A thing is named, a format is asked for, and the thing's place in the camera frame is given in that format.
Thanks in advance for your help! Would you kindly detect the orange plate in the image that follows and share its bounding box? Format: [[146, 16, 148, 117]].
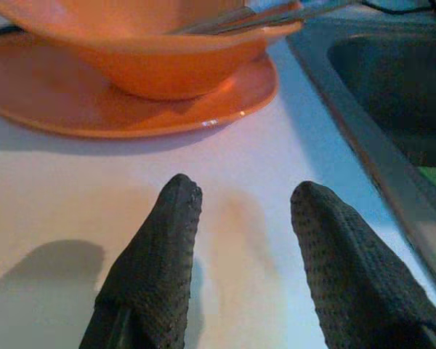
[[0, 34, 280, 139]]

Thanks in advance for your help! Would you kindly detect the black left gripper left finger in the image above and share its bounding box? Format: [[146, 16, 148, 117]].
[[78, 173, 203, 349]]

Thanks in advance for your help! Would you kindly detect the orange bowl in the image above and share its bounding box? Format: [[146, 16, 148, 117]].
[[0, 0, 305, 101]]

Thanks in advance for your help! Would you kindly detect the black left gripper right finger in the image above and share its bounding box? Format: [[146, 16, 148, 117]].
[[289, 180, 436, 349]]

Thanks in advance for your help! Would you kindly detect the stainless steel sink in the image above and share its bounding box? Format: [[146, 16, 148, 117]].
[[286, 0, 436, 302]]

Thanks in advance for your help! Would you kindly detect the black power cable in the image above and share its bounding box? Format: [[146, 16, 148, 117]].
[[359, 0, 436, 15]]

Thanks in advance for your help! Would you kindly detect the silver metal fork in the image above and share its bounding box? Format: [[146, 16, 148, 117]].
[[166, 5, 257, 36], [203, 0, 353, 36]]

